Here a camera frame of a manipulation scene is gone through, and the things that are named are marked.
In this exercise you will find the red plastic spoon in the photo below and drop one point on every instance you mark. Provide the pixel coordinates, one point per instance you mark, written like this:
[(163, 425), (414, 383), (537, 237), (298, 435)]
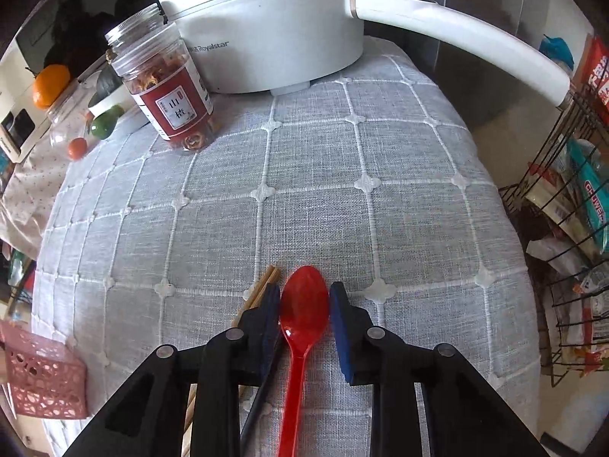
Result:
[(304, 304)]

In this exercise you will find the white plastic bag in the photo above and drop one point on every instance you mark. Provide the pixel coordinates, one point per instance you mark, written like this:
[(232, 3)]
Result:
[(552, 252)]

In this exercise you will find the small orange fruit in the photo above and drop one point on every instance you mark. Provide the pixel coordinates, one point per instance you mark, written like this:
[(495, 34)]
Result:
[(77, 148), (89, 115)]

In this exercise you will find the red snack packet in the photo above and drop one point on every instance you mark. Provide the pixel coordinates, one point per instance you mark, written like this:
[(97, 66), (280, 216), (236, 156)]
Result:
[(597, 76)]

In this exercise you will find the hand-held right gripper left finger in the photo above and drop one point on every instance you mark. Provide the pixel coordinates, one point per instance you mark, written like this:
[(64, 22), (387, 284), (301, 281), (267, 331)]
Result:
[(272, 314)]

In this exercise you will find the clear glass jar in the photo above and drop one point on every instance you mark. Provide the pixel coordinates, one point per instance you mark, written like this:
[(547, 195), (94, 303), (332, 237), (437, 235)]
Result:
[(62, 123)]

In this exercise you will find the white bowl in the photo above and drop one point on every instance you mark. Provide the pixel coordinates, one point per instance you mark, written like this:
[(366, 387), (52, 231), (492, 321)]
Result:
[(131, 119)]

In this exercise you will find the teal snack packet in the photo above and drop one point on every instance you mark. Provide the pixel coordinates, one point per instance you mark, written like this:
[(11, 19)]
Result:
[(592, 190)]

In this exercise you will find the large orange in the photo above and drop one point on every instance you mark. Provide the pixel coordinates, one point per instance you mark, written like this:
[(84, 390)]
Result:
[(50, 88)]

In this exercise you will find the cream air fryer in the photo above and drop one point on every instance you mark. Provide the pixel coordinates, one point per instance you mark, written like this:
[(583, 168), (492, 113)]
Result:
[(21, 71)]

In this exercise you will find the pink perforated basket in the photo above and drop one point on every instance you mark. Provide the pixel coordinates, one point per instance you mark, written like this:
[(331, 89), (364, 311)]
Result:
[(43, 376)]

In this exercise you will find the blue plastic bag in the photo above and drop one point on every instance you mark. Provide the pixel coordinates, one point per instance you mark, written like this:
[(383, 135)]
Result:
[(556, 52)]

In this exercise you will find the white electric cooking pot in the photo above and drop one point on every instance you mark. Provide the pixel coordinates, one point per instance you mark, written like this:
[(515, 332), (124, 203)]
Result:
[(266, 28)]

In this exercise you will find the red label clear jar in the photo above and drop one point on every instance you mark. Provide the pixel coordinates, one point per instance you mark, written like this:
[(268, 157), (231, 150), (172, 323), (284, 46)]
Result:
[(166, 104)]

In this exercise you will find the dark green squash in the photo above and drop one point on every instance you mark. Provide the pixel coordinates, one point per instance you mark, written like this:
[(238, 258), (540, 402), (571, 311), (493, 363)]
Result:
[(107, 85)]

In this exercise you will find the small green fruit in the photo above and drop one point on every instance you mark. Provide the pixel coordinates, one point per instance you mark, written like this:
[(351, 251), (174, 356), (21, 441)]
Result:
[(105, 123)]

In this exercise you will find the pile of chopsticks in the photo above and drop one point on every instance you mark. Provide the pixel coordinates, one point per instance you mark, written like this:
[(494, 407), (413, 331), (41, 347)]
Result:
[(260, 290)]

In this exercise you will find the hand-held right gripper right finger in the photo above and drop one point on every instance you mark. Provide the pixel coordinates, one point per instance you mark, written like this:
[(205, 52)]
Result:
[(338, 323)]

